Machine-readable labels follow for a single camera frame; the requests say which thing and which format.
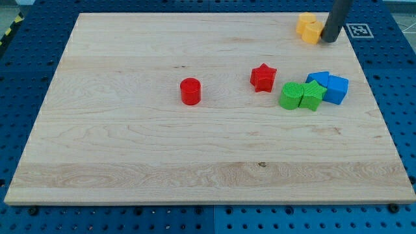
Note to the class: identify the grey cylindrical pointer rod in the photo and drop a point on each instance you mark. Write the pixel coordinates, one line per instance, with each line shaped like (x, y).
(335, 20)

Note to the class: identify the yellow block rear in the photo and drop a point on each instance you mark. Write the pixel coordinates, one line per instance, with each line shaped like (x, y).
(304, 19)

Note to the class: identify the white fiducial marker tag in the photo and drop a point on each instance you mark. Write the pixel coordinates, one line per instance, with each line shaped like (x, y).
(359, 30)

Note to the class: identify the red star block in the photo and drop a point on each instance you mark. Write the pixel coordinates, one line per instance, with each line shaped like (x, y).
(262, 78)

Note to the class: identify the yellow black hazard tape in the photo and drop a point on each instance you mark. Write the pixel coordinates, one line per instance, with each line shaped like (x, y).
(12, 30)

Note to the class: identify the light wooden board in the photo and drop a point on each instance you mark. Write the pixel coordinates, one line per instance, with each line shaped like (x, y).
(113, 130)

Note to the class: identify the blue cube block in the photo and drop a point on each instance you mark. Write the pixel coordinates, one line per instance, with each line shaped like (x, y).
(337, 89)

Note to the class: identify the yellow block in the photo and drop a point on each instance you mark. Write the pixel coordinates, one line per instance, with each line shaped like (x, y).
(312, 32)
(304, 19)

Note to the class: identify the green star block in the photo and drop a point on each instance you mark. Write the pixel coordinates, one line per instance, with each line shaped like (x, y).
(313, 95)

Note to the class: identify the blue wedge block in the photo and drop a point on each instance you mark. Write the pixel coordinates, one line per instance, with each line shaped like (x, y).
(320, 77)

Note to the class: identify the yellow block front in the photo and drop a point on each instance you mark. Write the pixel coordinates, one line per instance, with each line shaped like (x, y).
(312, 32)

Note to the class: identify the red cylinder block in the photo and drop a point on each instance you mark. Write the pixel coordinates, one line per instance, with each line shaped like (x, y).
(190, 91)

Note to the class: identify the green cylinder block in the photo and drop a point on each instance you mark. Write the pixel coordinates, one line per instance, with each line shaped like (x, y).
(291, 95)

